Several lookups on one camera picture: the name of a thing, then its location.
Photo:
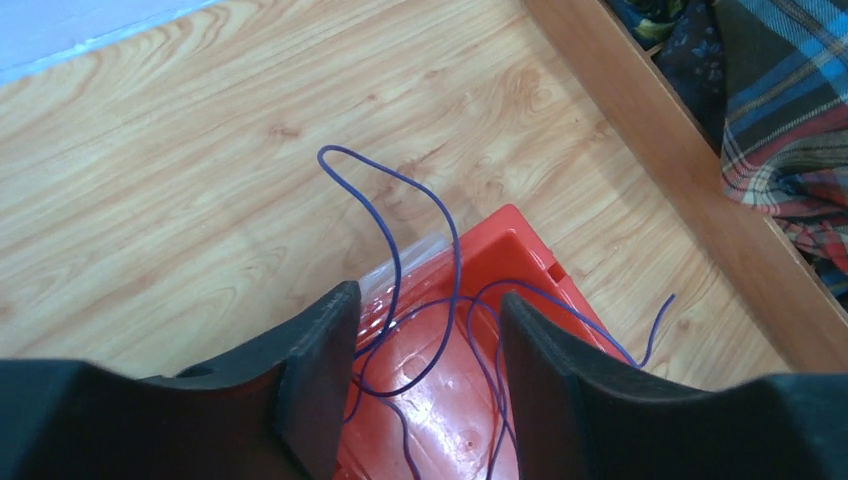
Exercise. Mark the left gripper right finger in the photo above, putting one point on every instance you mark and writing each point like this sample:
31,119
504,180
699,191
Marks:
579,413

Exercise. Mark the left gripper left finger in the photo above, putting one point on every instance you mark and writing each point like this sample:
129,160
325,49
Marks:
271,408

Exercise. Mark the red plastic bin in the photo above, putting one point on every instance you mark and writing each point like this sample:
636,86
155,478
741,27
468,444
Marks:
441,365

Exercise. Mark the wooden tray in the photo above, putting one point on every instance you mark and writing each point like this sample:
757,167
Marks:
801,319

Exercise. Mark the plaid cloth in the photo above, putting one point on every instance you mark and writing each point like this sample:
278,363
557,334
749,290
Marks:
767,80

